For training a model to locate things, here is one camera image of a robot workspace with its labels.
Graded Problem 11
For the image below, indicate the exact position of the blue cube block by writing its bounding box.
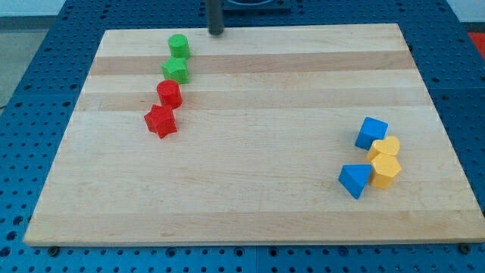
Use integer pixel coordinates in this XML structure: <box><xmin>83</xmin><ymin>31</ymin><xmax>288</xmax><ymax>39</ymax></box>
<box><xmin>355</xmin><ymin>117</ymin><xmax>388</xmax><ymax>150</ymax></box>

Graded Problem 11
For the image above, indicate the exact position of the light wooden board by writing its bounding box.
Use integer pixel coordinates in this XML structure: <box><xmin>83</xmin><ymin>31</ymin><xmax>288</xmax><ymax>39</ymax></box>
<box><xmin>24</xmin><ymin>24</ymin><xmax>484</xmax><ymax>246</ymax></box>

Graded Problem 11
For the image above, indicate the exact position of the red star block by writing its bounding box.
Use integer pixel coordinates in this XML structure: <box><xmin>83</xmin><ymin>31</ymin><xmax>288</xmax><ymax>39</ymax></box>
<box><xmin>144</xmin><ymin>105</ymin><xmax>177</xmax><ymax>139</ymax></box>

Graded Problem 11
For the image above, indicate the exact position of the red cylinder block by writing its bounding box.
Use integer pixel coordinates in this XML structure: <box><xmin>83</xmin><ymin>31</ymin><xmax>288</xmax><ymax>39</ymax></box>
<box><xmin>156</xmin><ymin>80</ymin><xmax>183</xmax><ymax>109</ymax></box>

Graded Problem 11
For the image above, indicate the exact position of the green star block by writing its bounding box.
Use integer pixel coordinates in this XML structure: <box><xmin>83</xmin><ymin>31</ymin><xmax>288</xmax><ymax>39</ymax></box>
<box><xmin>161</xmin><ymin>57</ymin><xmax>189</xmax><ymax>84</ymax></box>

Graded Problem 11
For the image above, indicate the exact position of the green cylinder block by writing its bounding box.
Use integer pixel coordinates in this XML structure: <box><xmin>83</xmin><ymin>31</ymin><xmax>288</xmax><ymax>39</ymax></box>
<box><xmin>167</xmin><ymin>34</ymin><xmax>190</xmax><ymax>59</ymax></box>

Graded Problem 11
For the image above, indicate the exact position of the blue triangle block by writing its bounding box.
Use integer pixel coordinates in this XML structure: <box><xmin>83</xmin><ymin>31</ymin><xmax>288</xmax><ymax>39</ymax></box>
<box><xmin>338</xmin><ymin>164</ymin><xmax>373</xmax><ymax>199</ymax></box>

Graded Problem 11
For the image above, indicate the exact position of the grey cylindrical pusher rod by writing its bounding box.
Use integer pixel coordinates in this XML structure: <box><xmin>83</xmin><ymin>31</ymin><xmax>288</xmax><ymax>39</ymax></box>
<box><xmin>206</xmin><ymin>0</ymin><xmax>224</xmax><ymax>36</ymax></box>

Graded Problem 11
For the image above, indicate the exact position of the yellow hexagon block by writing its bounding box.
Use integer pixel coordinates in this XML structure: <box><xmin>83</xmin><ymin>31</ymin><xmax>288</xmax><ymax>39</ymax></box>
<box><xmin>370</xmin><ymin>154</ymin><xmax>402</xmax><ymax>190</ymax></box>

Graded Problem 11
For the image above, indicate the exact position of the yellow heart block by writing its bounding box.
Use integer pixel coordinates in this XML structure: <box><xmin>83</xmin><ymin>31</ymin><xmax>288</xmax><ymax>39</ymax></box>
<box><xmin>367</xmin><ymin>136</ymin><xmax>400</xmax><ymax>161</ymax></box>

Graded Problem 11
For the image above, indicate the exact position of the black bolt left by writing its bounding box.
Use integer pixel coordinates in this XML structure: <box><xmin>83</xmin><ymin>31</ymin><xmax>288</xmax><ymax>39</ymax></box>
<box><xmin>47</xmin><ymin>246</ymin><xmax>60</xmax><ymax>257</ymax></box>

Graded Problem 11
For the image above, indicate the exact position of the black bolt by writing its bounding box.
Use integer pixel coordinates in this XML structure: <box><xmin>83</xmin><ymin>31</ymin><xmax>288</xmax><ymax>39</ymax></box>
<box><xmin>458</xmin><ymin>243</ymin><xmax>471</xmax><ymax>255</ymax></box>
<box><xmin>47</xmin><ymin>246</ymin><xmax>60</xmax><ymax>257</ymax></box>

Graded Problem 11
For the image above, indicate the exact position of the black bolt right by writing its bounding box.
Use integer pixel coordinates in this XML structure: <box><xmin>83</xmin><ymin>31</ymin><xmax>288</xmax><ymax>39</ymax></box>
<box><xmin>458</xmin><ymin>243</ymin><xmax>471</xmax><ymax>255</ymax></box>

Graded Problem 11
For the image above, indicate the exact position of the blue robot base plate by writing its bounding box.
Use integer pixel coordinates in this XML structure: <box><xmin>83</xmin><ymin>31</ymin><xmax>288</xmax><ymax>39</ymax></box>
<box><xmin>222</xmin><ymin>0</ymin><xmax>292</xmax><ymax>11</ymax></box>

